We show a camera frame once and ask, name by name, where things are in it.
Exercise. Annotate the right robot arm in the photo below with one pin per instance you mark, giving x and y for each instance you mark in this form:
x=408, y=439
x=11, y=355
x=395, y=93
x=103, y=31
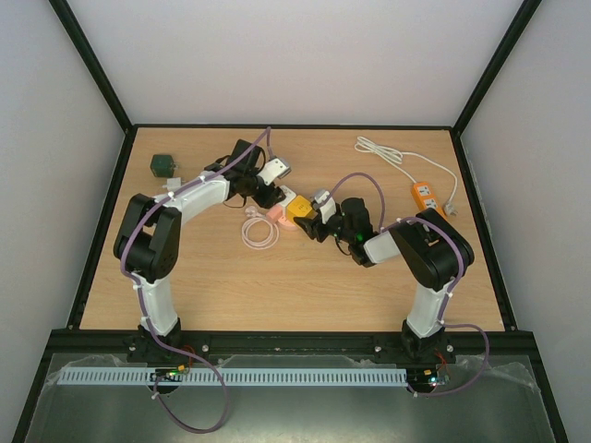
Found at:
x=436, y=254

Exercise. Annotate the light blue slotted cable duct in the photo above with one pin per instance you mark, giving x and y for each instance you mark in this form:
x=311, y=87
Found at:
x=235, y=377

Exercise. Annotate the pink socket with cable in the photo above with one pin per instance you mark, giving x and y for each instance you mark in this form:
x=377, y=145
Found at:
x=262, y=229

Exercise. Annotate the black aluminium frame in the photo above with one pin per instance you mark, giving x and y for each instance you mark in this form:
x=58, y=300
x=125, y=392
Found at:
x=511, y=341

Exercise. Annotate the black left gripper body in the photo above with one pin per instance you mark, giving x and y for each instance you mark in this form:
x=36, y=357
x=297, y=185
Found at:
x=264, y=201

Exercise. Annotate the metal sheet front panel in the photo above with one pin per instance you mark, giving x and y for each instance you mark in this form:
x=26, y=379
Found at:
x=469, y=401

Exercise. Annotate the orange power strip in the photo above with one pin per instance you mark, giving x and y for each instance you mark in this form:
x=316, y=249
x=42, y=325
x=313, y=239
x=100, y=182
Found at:
x=425, y=198

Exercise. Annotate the white power strip cable plug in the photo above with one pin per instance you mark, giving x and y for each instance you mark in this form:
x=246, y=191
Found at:
x=397, y=159

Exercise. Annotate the small white charger adapter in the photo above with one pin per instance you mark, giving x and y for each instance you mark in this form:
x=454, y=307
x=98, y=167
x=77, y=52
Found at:
x=173, y=183

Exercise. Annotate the green dragon cube socket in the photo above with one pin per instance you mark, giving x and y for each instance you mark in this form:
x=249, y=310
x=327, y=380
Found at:
x=163, y=166

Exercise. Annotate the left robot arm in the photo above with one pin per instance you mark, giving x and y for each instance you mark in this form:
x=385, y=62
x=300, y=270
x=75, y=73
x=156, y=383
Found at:
x=147, y=243

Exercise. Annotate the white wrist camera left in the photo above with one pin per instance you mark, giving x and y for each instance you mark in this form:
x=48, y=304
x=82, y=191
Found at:
x=275, y=168

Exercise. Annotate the white tiger cube socket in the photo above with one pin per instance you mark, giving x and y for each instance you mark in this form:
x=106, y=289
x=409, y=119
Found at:
x=289, y=195

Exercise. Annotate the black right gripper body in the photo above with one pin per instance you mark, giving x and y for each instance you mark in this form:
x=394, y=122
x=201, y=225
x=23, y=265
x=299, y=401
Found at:
x=320, y=226

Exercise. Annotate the yellow cube socket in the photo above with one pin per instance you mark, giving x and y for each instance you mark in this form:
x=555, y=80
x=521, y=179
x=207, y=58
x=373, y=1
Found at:
x=299, y=207

